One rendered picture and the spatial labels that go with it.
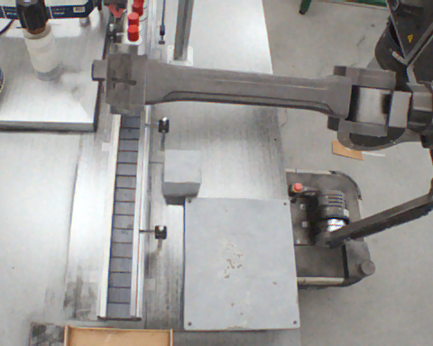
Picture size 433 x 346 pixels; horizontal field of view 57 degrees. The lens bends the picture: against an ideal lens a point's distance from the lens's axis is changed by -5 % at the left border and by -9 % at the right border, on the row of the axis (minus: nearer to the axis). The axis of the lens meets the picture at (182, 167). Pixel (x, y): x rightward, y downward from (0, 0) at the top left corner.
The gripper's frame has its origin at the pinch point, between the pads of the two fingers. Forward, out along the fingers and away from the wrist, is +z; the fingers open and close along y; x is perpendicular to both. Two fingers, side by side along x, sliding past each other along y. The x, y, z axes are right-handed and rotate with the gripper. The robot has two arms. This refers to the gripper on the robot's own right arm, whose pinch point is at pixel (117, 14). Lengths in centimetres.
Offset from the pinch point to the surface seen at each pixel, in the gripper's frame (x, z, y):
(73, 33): -16.2, 13.6, -4.9
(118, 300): 7, 15, 81
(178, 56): 19.7, 16.5, 0.9
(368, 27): 157, 99, -120
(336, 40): 129, 100, -102
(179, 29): 19.4, 3.7, 1.1
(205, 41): 29.2, 18.4, -8.8
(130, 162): 7.1, 14.4, 43.4
